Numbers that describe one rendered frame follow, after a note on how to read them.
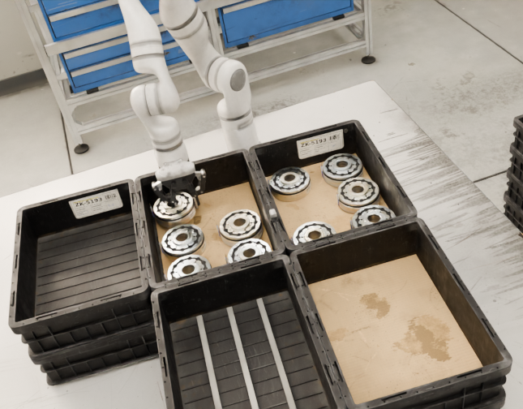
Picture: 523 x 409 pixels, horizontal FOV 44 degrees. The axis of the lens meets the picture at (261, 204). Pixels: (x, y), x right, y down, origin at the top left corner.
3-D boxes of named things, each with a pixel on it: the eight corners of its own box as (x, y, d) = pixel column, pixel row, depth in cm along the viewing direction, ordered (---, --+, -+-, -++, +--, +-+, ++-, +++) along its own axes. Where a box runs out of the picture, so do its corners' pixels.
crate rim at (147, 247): (135, 183, 168) (133, 176, 166) (248, 154, 170) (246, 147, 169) (152, 297, 138) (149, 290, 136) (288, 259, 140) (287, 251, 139)
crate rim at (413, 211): (248, 154, 170) (246, 147, 169) (357, 125, 172) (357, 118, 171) (289, 259, 140) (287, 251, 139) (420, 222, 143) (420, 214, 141)
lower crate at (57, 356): (49, 269, 179) (33, 238, 171) (156, 240, 181) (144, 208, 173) (47, 391, 149) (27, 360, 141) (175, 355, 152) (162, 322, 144)
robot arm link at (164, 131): (143, 154, 149) (182, 148, 149) (125, 97, 139) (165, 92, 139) (146, 136, 154) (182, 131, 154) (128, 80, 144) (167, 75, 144)
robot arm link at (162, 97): (178, 110, 140) (168, 45, 139) (139, 117, 141) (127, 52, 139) (183, 111, 147) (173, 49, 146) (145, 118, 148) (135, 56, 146)
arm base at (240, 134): (229, 154, 194) (216, 106, 183) (259, 146, 195) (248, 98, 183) (233, 173, 187) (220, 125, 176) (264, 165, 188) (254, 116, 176)
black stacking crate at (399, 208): (255, 182, 176) (248, 148, 169) (359, 154, 179) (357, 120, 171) (294, 287, 147) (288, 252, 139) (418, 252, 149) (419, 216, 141)
